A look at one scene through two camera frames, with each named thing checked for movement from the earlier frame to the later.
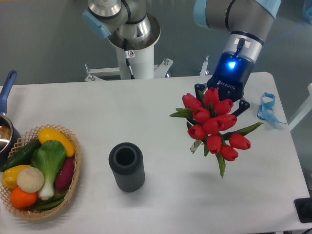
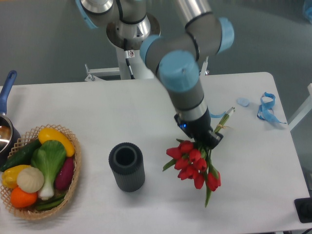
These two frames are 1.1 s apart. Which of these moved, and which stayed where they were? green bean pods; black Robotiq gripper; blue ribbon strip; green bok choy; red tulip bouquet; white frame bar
Moved: black Robotiq gripper; red tulip bouquet
Stayed: blue ribbon strip; white frame bar; green bean pods; green bok choy
